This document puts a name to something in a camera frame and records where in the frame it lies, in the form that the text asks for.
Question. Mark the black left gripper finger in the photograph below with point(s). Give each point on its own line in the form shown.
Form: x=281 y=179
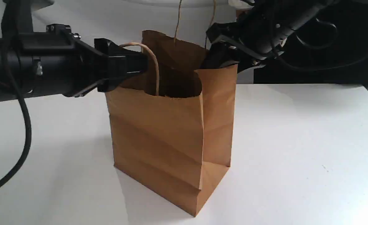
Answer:
x=124 y=64

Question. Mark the brown paper bag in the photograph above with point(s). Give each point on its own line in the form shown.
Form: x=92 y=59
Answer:
x=172 y=127

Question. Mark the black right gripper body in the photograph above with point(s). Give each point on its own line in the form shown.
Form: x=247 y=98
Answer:
x=249 y=33

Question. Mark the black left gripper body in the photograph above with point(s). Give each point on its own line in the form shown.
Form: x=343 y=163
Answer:
x=86 y=68

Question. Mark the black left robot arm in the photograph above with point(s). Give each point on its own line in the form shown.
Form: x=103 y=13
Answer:
x=57 y=62

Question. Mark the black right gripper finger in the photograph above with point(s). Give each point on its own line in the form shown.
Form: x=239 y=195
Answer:
x=220 y=55

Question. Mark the person's dark torso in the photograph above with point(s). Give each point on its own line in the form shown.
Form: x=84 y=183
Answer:
x=344 y=61

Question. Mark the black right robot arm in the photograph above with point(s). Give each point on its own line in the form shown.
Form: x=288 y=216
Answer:
x=299 y=12

